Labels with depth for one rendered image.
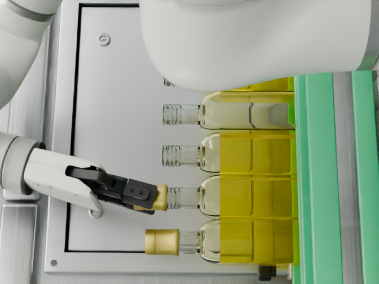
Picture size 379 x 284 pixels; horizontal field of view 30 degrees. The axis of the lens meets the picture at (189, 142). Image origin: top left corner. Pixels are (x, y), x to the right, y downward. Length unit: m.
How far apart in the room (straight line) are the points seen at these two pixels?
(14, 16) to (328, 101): 0.38
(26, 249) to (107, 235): 0.12
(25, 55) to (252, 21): 0.57
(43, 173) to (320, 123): 0.35
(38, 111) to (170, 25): 0.70
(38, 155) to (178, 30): 0.51
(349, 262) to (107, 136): 0.46
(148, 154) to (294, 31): 0.65
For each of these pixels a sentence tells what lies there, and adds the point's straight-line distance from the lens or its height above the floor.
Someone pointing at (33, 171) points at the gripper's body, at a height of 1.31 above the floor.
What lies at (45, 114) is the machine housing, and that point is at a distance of 1.15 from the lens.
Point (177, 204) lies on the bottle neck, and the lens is 0.94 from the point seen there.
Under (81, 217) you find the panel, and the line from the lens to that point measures 1.09.
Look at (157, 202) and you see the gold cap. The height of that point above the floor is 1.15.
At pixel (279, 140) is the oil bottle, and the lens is 0.94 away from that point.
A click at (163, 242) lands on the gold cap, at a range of 0.92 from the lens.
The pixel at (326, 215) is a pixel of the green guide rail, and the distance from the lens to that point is 0.82.
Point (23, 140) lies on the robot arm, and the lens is 0.97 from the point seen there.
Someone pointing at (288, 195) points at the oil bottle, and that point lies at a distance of 0.93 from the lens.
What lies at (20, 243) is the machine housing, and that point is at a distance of 1.10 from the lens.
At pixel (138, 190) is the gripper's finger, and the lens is 0.92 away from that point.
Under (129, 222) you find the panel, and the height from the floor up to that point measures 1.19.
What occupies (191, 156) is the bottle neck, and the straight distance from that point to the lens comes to 0.95.
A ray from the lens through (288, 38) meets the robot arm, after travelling 0.47.
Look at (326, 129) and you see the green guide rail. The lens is 0.84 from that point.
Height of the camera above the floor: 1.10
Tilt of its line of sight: level
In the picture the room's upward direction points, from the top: 90 degrees counter-clockwise
